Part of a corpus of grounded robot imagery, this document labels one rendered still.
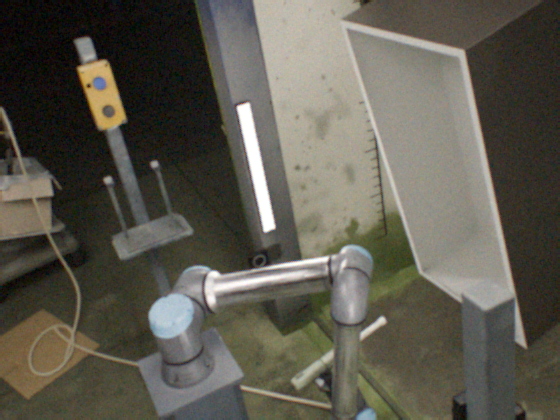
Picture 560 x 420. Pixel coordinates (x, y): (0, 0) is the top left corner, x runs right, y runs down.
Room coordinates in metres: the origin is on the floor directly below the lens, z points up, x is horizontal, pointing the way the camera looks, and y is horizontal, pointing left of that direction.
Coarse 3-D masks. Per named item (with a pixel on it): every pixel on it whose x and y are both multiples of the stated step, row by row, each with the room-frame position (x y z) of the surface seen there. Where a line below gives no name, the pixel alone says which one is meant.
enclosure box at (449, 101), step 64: (384, 0) 2.15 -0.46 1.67; (448, 0) 1.94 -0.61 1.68; (512, 0) 1.77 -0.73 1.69; (384, 64) 2.21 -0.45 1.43; (448, 64) 2.26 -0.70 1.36; (512, 64) 1.66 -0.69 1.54; (384, 128) 2.20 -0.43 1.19; (448, 128) 2.31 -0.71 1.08; (512, 128) 1.66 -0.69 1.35; (448, 192) 2.31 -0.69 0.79; (512, 192) 1.66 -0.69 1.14; (448, 256) 2.28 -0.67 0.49; (512, 256) 1.66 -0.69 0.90
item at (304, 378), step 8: (384, 320) 2.13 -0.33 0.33; (368, 328) 2.12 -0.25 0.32; (376, 328) 2.12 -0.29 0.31; (360, 336) 2.09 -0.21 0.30; (328, 360) 2.01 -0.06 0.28; (312, 368) 2.00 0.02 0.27; (320, 368) 1.99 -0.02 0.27; (328, 368) 2.01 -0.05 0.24; (296, 376) 1.97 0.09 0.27; (304, 376) 1.97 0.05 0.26; (312, 376) 1.97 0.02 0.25; (296, 384) 1.95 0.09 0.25; (304, 384) 1.95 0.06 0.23
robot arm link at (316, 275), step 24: (288, 264) 1.79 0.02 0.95; (312, 264) 1.74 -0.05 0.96; (336, 264) 1.70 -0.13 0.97; (360, 264) 1.66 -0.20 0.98; (192, 288) 1.84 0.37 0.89; (216, 288) 1.82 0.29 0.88; (240, 288) 1.78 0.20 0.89; (264, 288) 1.75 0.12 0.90; (288, 288) 1.72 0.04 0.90; (312, 288) 1.70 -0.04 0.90; (216, 312) 1.81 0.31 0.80
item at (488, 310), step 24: (480, 288) 0.64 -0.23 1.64; (504, 288) 0.63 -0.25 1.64; (480, 312) 0.61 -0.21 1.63; (504, 312) 0.61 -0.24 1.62; (480, 336) 0.61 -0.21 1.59; (504, 336) 0.61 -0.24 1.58; (480, 360) 0.61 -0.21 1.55; (504, 360) 0.61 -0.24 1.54; (480, 384) 0.61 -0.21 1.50; (504, 384) 0.61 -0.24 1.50; (480, 408) 0.61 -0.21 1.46; (504, 408) 0.61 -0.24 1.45
